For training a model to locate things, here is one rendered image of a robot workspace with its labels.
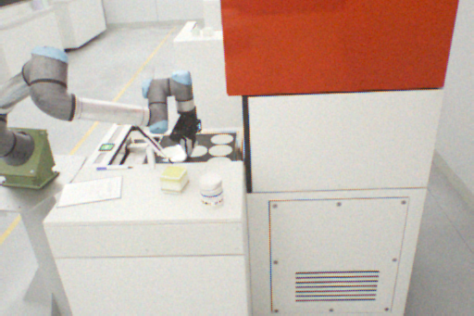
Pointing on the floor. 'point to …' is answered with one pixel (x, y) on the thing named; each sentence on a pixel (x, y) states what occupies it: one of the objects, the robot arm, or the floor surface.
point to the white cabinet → (158, 284)
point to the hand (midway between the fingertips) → (187, 154)
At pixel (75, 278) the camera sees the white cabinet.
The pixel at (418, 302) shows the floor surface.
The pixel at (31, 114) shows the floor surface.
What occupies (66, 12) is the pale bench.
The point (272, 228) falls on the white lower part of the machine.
